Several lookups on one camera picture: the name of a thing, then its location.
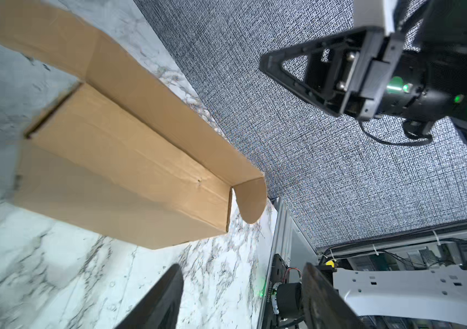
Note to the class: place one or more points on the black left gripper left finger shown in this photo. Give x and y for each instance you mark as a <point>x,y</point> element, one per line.
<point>160,307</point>

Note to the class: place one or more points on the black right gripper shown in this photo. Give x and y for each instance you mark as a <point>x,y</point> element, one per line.
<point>359,73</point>

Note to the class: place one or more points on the brown cardboard box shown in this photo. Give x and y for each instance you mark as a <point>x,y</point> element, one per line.
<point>121,155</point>

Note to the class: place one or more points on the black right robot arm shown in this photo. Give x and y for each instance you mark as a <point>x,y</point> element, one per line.
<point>437,30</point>

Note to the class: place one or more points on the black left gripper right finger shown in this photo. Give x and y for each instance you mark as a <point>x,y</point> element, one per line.
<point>322,305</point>

